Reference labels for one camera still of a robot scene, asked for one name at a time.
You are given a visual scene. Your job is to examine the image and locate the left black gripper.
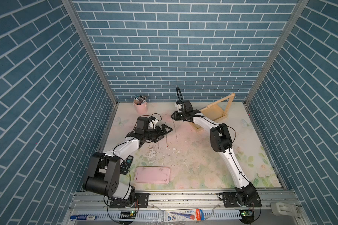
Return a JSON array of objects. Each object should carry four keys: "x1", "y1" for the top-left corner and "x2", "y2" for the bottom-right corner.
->
[{"x1": 143, "y1": 124, "x2": 172, "y2": 143}]

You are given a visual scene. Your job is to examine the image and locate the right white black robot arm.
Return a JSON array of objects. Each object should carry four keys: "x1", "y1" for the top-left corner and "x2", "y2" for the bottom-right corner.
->
[{"x1": 171, "y1": 87, "x2": 262, "y2": 207}]

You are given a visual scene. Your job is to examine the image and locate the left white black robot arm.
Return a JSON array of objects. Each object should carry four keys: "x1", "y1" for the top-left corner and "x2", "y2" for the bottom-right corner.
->
[{"x1": 82, "y1": 115, "x2": 173, "y2": 207}]

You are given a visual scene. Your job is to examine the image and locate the wooden jewelry display stand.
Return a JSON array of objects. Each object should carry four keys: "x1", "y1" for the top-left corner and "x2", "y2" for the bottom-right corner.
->
[{"x1": 191, "y1": 93, "x2": 235, "y2": 132}]

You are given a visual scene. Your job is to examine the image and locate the pink pen holder cup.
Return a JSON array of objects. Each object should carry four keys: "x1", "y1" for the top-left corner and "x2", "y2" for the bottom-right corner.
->
[{"x1": 133, "y1": 99, "x2": 148, "y2": 115}]

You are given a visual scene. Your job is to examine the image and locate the pens in cup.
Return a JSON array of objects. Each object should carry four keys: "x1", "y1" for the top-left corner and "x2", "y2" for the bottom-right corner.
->
[{"x1": 133, "y1": 95, "x2": 147, "y2": 106}]

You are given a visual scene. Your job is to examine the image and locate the pink plastic tray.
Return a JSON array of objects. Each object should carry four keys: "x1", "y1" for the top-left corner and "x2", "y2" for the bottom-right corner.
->
[{"x1": 134, "y1": 166, "x2": 171, "y2": 184}]

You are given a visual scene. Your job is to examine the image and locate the black calculator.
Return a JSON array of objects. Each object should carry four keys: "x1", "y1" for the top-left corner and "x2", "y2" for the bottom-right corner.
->
[{"x1": 120, "y1": 155, "x2": 133, "y2": 175}]

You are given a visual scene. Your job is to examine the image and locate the toothpaste box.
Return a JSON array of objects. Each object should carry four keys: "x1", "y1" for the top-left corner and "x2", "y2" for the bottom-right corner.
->
[{"x1": 164, "y1": 209, "x2": 205, "y2": 222}]

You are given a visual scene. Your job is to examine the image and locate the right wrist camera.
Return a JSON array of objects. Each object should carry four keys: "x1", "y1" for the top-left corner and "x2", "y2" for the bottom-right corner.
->
[{"x1": 175, "y1": 100, "x2": 184, "y2": 113}]

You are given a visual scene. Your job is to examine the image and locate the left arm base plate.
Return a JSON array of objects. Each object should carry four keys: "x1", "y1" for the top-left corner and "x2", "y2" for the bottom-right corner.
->
[{"x1": 109, "y1": 193, "x2": 149, "y2": 209}]

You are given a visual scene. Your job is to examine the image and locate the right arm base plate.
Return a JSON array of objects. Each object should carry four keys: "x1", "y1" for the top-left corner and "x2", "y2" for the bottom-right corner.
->
[{"x1": 218, "y1": 192, "x2": 262, "y2": 208}]

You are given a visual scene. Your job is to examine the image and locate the white plastic bracket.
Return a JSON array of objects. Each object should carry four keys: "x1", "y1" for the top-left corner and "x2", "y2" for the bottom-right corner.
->
[{"x1": 270, "y1": 202, "x2": 298, "y2": 217}]

